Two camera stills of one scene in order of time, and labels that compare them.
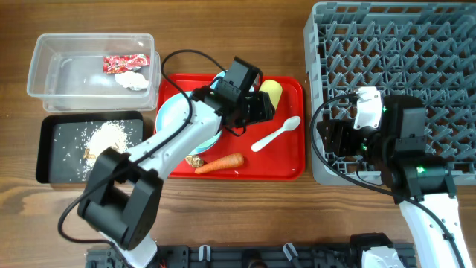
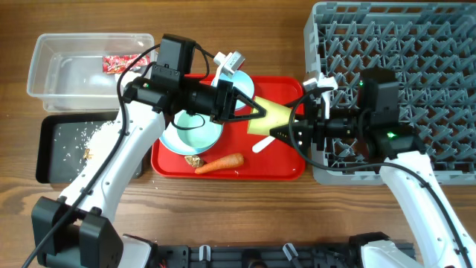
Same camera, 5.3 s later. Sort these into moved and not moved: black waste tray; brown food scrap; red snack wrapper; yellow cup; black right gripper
Moved: black right gripper; yellow cup
Not moved: brown food scrap; red snack wrapper; black waste tray
